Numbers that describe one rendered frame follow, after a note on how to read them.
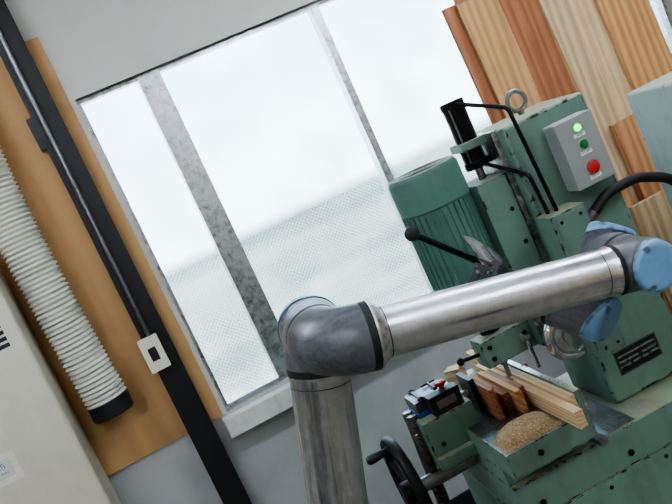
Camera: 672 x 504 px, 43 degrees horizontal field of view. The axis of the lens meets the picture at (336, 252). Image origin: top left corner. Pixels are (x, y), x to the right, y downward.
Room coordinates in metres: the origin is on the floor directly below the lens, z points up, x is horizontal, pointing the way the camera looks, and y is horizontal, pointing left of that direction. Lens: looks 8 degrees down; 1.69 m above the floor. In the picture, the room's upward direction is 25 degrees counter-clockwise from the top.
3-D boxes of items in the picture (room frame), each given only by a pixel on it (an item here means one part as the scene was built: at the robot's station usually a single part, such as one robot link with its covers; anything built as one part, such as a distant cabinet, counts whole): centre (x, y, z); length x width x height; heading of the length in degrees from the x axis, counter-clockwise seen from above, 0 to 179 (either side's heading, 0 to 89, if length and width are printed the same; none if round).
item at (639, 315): (2.06, -0.55, 1.16); 0.22 x 0.22 x 0.72; 10
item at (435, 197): (2.01, -0.26, 1.35); 0.18 x 0.18 x 0.31
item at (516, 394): (2.00, -0.23, 0.93); 0.24 x 0.01 x 0.06; 10
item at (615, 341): (1.89, -0.47, 1.02); 0.09 x 0.07 x 0.12; 10
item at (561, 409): (1.96, -0.27, 0.92); 0.55 x 0.02 x 0.04; 10
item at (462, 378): (2.02, -0.13, 0.95); 0.09 x 0.07 x 0.09; 10
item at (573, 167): (1.93, -0.60, 1.40); 0.10 x 0.06 x 0.16; 100
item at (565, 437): (2.02, -0.15, 0.87); 0.61 x 0.30 x 0.06; 10
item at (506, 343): (2.01, -0.28, 1.03); 0.14 x 0.07 x 0.09; 100
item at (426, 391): (2.00, -0.07, 0.99); 0.13 x 0.11 x 0.06; 10
